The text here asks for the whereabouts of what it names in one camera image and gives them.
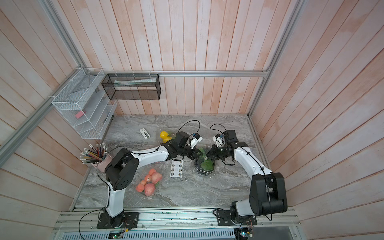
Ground yellow lemon lower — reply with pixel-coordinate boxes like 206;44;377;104
163;137;172;143

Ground yellow lemon upper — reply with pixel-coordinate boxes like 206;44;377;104
160;131;169;139

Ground clear box of lemons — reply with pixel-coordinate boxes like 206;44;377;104
156;129;177;144

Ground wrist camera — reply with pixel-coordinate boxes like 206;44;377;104
213;134;225;148
190;133;203;149

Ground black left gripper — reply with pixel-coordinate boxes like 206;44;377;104
178;145;204;161

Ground pink cup of pencils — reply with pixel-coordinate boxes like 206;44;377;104
80;143;112;173

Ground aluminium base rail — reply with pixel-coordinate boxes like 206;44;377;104
50;207;306;240

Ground white mesh wall shelf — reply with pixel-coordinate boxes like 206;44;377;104
52;68;117;140

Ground pink eraser on shelf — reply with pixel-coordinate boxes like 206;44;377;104
75;111;86;119

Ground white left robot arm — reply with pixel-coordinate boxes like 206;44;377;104
97;132;203;229

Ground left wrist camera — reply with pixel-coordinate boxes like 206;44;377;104
190;133;203;149

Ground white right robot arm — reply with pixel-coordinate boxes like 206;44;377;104
207;130;288;225

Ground clear box of apples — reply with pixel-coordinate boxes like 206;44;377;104
134;167;164;200

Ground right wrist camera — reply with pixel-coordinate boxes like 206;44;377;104
213;134;225;148

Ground black mesh wall basket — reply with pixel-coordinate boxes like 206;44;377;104
102;73;162;101

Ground yellow lemon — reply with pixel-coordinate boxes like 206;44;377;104
163;137;172;143
160;131;169;139

